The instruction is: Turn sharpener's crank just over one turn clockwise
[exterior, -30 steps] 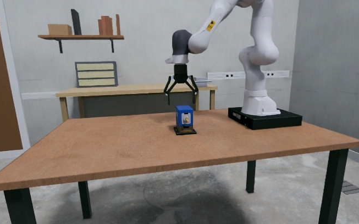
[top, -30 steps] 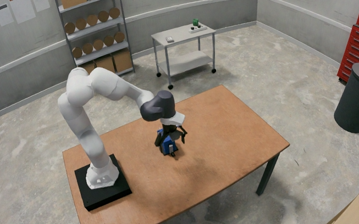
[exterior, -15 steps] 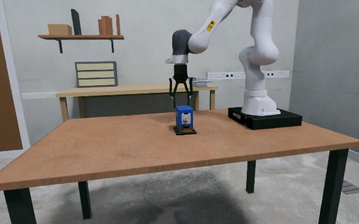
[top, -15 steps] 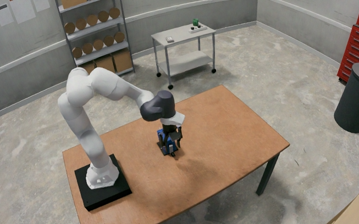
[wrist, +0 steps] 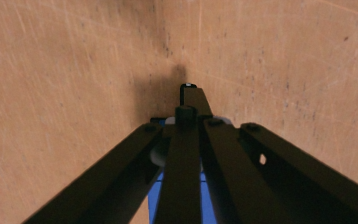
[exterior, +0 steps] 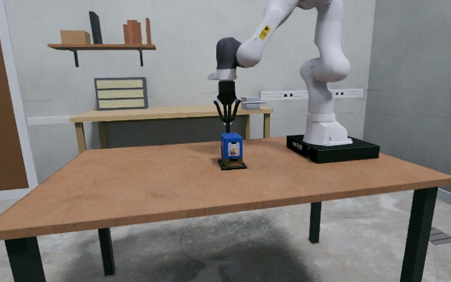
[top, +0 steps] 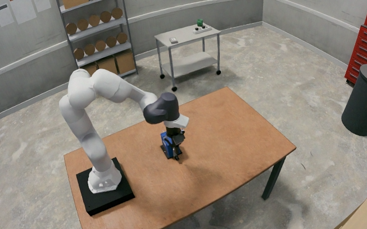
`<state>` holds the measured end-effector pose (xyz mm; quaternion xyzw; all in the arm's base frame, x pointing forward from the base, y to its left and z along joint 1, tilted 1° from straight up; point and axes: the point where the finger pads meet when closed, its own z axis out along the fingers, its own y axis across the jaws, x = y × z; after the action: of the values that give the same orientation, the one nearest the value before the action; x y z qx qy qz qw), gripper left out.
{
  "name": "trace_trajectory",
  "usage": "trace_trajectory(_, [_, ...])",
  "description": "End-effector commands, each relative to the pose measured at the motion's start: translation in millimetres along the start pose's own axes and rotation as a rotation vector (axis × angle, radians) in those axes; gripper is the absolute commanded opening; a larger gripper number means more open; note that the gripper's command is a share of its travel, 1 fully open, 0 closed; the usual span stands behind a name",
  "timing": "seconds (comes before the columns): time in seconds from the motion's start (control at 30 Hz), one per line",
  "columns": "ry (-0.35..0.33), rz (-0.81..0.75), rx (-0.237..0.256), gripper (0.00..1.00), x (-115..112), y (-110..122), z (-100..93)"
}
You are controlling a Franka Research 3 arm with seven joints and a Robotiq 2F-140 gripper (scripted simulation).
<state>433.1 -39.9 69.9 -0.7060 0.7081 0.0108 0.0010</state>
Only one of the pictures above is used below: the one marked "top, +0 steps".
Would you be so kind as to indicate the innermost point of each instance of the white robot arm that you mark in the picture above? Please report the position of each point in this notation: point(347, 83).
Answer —
point(82, 90)

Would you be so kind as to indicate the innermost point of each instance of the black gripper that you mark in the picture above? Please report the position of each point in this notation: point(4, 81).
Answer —
point(172, 131)

